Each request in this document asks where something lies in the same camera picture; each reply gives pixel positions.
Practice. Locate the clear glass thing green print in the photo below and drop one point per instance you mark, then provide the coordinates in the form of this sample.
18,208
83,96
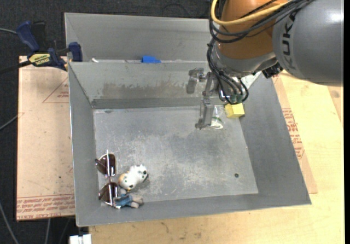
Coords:
218,121

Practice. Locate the grey metal bin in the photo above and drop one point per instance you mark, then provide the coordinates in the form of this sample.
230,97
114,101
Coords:
177,150

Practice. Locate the white toy animal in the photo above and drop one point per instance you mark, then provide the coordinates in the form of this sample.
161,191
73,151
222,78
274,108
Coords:
134,177

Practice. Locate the yellow sponge block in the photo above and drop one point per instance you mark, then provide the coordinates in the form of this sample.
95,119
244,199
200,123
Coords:
235,110

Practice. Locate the brown cardboard board red print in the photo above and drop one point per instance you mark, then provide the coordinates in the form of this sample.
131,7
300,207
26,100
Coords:
43,133

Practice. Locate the brown-lens sunglasses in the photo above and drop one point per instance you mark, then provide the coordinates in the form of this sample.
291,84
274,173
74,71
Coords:
108,165

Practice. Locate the blue and grey toy figure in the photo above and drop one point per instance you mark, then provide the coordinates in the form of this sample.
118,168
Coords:
127,200

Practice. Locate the small blue block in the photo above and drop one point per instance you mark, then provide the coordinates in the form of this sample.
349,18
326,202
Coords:
149,59

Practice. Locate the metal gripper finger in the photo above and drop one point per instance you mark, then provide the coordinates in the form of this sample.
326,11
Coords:
206,113
195,74

